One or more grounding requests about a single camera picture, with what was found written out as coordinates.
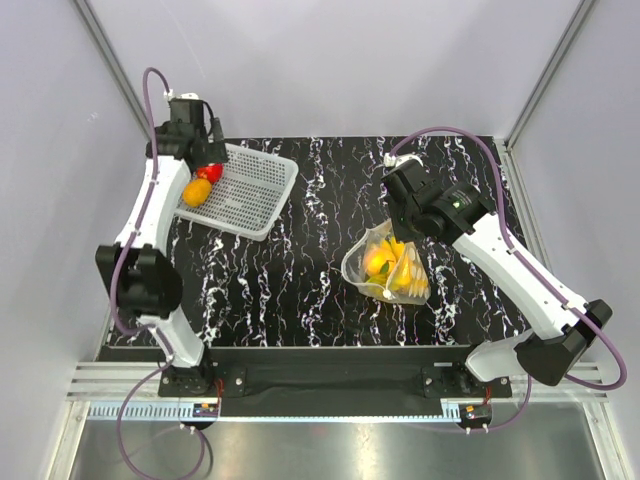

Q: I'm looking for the red apple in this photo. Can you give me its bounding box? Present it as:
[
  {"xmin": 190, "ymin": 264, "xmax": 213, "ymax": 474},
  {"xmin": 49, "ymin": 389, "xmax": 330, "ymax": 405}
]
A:
[{"xmin": 196, "ymin": 164, "xmax": 224, "ymax": 185}]

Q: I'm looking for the yellow-pink peach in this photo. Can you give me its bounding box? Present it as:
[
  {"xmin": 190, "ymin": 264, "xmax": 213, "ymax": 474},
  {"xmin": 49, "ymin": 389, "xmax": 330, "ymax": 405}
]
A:
[{"xmin": 363, "ymin": 247, "xmax": 397, "ymax": 277}]

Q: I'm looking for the clear zip top bag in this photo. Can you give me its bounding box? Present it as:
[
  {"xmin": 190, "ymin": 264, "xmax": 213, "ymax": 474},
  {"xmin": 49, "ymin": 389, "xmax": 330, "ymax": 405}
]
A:
[{"xmin": 341, "ymin": 219, "xmax": 431, "ymax": 305}]

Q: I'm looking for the yellow banana bunch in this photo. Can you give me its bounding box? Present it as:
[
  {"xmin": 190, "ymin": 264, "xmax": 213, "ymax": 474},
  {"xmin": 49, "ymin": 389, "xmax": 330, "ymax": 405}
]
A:
[{"xmin": 361, "ymin": 235, "xmax": 430, "ymax": 305}]

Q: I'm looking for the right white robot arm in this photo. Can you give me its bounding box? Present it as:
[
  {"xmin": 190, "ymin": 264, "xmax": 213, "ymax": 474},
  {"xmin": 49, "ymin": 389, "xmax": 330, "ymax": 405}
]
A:
[{"xmin": 382, "ymin": 160, "xmax": 612, "ymax": 397}]

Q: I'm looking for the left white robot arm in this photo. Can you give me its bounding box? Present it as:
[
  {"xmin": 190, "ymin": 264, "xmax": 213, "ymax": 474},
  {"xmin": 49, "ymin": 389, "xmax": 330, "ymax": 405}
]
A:
[{"xmin": 95, "ymin": 93, "xmax": 227, "ymax": 396}]

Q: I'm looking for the white plastic perforated basket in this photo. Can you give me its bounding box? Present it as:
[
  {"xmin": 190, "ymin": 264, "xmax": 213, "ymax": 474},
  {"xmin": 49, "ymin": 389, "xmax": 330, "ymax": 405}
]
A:
[{"xmin": 176, "ymin": 143, "xmax": 299, "ymax": 241}]

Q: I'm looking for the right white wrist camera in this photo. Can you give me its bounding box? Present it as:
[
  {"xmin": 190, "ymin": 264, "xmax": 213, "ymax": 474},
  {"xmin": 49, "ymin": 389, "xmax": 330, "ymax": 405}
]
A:
[{"xmin": 383, "ymin": 153, "xmax": 423, "ymax": 169}]

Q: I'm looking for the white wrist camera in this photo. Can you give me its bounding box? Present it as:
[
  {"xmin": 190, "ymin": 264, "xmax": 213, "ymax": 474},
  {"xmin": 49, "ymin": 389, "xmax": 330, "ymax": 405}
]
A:
[
  {"xmin": 163, "ymin": 89, "xmax": 203, "ymax": 108},
  {"xmin": 383, "ymin": 153, "xmax": 423, "ymax": 169}
]

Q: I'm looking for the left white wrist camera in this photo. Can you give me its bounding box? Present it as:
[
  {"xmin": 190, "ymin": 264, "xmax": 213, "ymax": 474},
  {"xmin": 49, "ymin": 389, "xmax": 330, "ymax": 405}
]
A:
[{"xmin": 163, "ymin": 89, "xmax": 203, "ymax": 108}]

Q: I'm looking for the left aluminium frame post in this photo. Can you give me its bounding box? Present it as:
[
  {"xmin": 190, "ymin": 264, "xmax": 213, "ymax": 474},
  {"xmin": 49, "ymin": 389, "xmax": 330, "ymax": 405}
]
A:
[{"xmin": 70, "ymin": 0, "xmax": 150, "ymax": 140}]

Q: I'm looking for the aluminium frame post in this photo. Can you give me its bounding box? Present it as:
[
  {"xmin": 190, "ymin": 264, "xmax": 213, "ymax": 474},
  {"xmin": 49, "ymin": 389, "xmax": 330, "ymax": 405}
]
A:
[
  {"xmin": 504, "ymin": 0, "xmax": 598, "ymax": 151},
  {"xmin": 70, "ymin": 0, "xmax": 150, "ymax": 140}
]

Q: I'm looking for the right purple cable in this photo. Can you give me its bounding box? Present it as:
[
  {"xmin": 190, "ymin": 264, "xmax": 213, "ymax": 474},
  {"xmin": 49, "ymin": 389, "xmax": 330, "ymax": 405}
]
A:
[{"xmin": 387, "ymin": 125, "xmax": 629, "ymax": 434}]

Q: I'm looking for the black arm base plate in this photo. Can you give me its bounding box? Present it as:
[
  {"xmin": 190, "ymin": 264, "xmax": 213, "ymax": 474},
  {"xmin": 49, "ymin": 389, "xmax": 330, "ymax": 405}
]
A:
[{"xmin": 158, "ymin": 344, "xmax": 516, "ymax": 416}]

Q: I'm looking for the front aluminium frame rail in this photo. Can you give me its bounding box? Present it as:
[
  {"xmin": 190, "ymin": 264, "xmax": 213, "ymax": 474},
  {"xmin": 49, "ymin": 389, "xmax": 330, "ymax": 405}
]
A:
[{"xmin": 66, "ymin": 362, "xmax": 607, "ymax": 408}]

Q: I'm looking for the right aluminium frame post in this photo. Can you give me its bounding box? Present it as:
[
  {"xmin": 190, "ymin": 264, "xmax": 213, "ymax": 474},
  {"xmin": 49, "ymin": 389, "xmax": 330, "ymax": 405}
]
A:
[{"xmin": 504, "ymin": 0, "xmax": 598, "ymax": 151}]

